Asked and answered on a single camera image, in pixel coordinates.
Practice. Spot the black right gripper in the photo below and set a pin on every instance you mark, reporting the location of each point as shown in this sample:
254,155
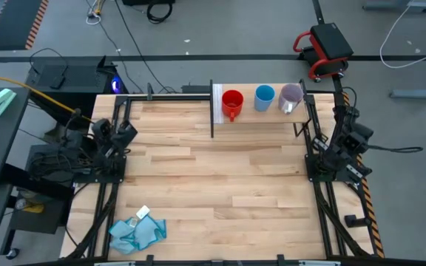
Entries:
363,131

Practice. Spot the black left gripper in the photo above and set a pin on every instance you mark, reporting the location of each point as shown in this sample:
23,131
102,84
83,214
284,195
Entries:
125,133

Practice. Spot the purple and white ceramic mug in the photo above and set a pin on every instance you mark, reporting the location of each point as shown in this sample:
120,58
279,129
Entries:
290,94

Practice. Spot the light blue plastic cup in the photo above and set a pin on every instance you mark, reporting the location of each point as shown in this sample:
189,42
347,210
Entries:
264,105

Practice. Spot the red mug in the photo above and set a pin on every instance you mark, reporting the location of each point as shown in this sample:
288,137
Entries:
231,107

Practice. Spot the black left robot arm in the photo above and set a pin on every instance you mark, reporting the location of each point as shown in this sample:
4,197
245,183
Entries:
102,127

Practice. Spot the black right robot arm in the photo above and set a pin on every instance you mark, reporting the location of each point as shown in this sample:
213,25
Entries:
335,155

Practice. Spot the white strip on shelf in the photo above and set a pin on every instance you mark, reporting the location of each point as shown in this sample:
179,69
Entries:
217,111

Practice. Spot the black computer tower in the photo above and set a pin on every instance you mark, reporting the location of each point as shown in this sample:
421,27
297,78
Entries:
80,77

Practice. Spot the white card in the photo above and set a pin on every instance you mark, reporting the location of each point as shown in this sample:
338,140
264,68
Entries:
143,211

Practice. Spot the small black external drive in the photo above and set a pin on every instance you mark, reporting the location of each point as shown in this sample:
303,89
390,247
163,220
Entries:
57,82

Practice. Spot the small white tag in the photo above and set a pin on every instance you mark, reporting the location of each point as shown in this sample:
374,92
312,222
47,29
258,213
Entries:
133,222

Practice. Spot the black cylindrical clamp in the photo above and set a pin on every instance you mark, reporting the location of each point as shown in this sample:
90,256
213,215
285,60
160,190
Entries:
353,221

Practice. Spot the orange black hazard tape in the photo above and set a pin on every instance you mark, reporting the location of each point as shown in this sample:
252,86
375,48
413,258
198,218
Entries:
374,221

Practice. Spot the red and black rolling stool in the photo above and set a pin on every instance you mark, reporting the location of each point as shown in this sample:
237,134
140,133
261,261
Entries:
329,40

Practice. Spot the blue microfibre cloth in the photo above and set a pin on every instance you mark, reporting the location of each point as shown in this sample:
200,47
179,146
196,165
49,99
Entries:
144,232

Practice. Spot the yellow object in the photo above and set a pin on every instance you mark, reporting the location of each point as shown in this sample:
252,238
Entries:
33,207

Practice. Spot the black lower stand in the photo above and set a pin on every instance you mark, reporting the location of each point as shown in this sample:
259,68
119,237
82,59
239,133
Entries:
43,221

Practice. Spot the mint green stapler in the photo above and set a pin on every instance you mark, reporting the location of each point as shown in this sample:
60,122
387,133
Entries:
0,100

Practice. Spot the black mat with orange stripes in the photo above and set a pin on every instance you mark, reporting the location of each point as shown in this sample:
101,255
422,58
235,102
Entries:
13,22

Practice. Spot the black caster wheel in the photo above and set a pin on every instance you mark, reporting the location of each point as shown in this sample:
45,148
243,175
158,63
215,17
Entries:
12,253

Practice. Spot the black table frame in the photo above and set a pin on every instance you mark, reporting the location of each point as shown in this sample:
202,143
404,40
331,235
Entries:
168,97

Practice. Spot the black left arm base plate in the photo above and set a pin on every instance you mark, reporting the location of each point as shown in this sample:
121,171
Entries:
87,179

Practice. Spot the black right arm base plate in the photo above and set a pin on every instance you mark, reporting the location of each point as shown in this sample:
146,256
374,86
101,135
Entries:
314,177

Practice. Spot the wooden shelf with black frame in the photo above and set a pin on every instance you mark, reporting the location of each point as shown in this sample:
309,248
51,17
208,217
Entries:
246,114

